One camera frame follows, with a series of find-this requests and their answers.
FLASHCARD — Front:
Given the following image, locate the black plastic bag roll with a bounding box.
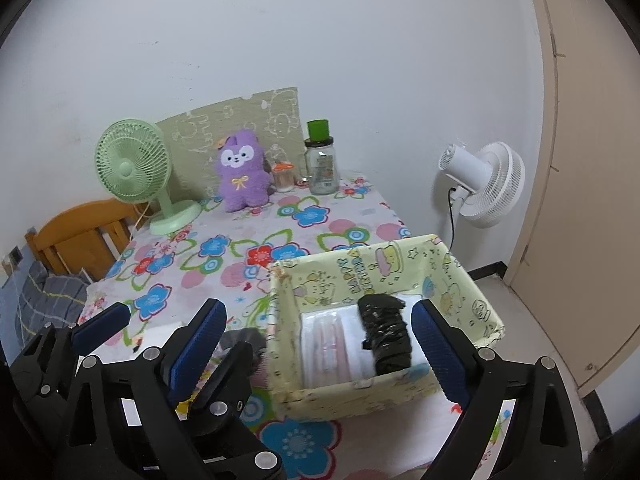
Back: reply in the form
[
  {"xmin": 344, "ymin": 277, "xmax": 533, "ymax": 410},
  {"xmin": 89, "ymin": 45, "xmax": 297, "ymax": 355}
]
[{"xmin": 357, "ymin": 294, "xmax": 412, "ymax": 376}]

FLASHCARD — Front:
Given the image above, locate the grey sock bundle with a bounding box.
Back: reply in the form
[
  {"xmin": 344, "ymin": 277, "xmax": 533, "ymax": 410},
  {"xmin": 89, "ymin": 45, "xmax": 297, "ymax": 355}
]
[{"xmin": 219, "ymin": 328, "xmax": 267, "ymax": 375}]

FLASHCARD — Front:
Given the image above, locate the grey plaid pillow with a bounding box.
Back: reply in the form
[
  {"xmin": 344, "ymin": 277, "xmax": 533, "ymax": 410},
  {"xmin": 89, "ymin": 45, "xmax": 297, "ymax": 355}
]
[{"xmin": 15, "ymin": 261, "xmax": 89, "ymax": 348}]

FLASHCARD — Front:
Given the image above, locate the wooden chair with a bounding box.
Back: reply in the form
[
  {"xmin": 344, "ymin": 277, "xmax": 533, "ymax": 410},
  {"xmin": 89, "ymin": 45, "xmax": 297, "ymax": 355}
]
[{"xmin": 25, "ymin": 198, "xmax": 146, "ymax": 280}]

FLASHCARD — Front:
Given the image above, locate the floral tablecloth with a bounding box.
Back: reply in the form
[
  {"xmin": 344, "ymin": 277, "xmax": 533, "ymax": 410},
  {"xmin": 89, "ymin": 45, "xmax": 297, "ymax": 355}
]
[{"xmin": 74, "ymin": 174, "xmax": 516, "ymax": 480}]

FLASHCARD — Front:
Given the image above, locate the yellow cartoon storage box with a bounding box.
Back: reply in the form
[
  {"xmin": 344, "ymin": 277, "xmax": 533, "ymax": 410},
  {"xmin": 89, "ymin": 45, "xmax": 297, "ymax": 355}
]
[{"xmin": 267, "ymin": 235, "xmax": 506, "ymax": 422}]

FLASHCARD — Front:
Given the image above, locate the purple plush toy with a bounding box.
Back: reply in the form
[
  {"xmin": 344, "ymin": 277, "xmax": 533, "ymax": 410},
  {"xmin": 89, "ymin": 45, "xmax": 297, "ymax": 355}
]
[{"xmin": 216, "ymin": 129, "xmax": 272, "ymax": 212}]

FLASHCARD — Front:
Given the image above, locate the green desk fan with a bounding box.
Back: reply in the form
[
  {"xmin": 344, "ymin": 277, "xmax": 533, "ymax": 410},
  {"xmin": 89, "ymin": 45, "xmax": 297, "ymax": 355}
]
[{"xmin": 94, "ymin": 118, "xmax": 202, "ymax": 235}]

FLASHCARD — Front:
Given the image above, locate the toothpick jar orange lid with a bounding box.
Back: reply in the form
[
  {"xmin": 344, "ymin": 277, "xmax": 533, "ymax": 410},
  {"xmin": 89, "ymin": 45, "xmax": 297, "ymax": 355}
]
[{"xmin": 271, "ymin": 162, "xmax": 296, "ymax": 193}]

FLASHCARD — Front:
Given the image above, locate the green cartoon paper board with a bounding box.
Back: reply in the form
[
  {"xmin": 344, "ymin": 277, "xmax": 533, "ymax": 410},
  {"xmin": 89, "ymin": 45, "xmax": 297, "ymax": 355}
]
[{"xmin": 157, "ymin": 87, "xmax": 305, "ymax": 202}]

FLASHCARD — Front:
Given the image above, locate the glass mason jar mug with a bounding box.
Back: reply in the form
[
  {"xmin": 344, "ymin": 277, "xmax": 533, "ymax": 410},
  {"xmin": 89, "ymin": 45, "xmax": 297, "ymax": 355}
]
[{"xmin": 299, "ymin": 136, "xmax": 340, "ymax": 195}]

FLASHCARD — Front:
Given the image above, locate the white standing fan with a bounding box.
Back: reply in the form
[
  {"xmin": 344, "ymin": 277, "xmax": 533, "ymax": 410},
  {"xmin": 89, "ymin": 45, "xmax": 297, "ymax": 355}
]
[{"xmin": 438, "ymin": 142, "xmax": 525, "ymax": 229}]

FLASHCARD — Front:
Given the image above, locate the green cup on jar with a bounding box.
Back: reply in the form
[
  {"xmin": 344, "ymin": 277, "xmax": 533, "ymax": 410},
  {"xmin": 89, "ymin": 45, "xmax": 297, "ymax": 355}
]
[{"xmin": 307, "ymin": 119, "xmax": 330, "ymax": 142}]

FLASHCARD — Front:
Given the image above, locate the black fan power cable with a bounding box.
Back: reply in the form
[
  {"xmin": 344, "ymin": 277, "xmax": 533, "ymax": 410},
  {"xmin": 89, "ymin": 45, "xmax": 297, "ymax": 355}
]
[{"xmin": 447, "ymin": 186, "xmax": 459, "ymax": 254}]

